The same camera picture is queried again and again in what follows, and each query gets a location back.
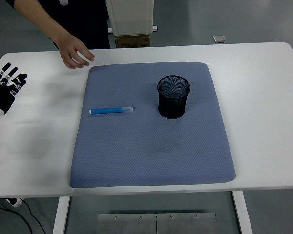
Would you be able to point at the grey metal plate with screws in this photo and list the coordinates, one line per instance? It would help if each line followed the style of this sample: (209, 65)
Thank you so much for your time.
(136, 225)

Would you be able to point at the person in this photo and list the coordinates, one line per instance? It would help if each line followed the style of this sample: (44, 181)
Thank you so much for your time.
(88, 22)

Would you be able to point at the small grey floor plate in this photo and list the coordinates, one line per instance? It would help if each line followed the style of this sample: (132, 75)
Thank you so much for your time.
(219, 39)

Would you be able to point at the black mesh pen holder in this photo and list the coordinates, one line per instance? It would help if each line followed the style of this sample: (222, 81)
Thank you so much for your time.
(172, 104)

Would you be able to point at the white table leg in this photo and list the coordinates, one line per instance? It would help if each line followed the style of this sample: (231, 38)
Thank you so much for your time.
(61, 217)
(243, 214)

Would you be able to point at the cardboard box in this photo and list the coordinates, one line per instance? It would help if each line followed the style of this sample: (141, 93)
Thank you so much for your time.
(133, 41)

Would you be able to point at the blue-grey textured mat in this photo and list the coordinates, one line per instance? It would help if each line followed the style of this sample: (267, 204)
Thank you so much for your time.
(149, 151)

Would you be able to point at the person's hand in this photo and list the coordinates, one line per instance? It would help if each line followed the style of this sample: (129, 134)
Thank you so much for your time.
(72, 51)

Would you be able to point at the blue marker with clear cap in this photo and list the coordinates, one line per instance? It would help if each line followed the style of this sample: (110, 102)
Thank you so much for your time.
(107, 111)

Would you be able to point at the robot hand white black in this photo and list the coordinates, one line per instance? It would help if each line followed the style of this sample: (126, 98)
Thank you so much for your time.
(5, 97)

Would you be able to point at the white power strip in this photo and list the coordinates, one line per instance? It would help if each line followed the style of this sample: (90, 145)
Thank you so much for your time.
(14, 202)

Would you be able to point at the white pedestal base bar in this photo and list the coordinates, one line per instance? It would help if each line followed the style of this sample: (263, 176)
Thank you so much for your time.
(155, 28)

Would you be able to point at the person's forearm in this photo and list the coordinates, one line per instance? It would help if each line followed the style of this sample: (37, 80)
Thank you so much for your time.
(36, 17)

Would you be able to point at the white pedestal cabinet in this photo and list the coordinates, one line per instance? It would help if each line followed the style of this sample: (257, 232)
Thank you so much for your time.
(131, 17)

